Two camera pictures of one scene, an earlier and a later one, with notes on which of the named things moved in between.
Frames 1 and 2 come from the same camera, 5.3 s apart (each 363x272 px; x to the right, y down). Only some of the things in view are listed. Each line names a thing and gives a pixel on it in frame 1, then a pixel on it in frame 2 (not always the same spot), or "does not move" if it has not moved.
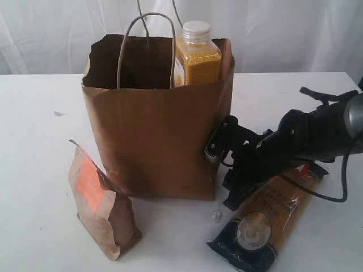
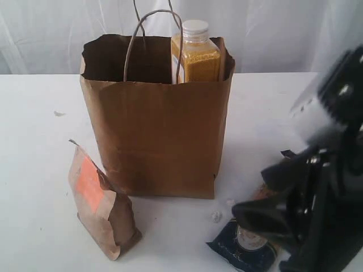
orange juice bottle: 198,59 does not move
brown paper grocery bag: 151,136 does not move
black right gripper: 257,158 -> 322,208
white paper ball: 216,216 does not move
